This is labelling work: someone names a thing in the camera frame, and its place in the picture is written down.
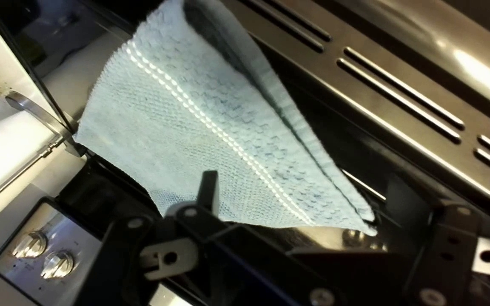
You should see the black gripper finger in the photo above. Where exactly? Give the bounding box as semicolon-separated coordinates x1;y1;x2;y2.
196;171;220;213

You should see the stove control knob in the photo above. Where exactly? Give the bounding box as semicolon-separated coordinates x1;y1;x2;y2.
41;252;75;281
12;232;48;259

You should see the light blue towel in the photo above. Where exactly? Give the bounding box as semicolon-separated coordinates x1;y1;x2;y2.
75;0;375;235

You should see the black electric stove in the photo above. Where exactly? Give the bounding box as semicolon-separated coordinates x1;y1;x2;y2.
0;0;490;306

